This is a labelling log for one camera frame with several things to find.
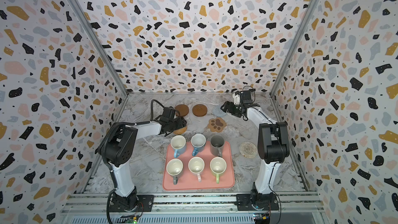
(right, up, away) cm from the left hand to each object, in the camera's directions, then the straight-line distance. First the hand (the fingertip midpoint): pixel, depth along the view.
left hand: (185, 122), depth 100 cm
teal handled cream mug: (-4, -22, -17) cm, 29 cm away
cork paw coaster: (+20, -2, +3) cm, 21 cm away
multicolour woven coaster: (+39, -16, -8) cm, 42 cm away
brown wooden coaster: (+8, +8, +12) cm, 16 cm away
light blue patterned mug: (+9, -10, -11) cm, 17 cm away
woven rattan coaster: (-3, -6, 0) cm, 7 cm away
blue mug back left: (-3, -11, -10) cm, 16 cm away
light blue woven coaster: (+22, +6, +10) cm, 25 cm away
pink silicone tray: (+5, -27, -22) cm, 35 cm away
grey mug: (+20, -11, -10) cm, 25 cm away
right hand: (+26, +9, -3) cm, 28 cm away
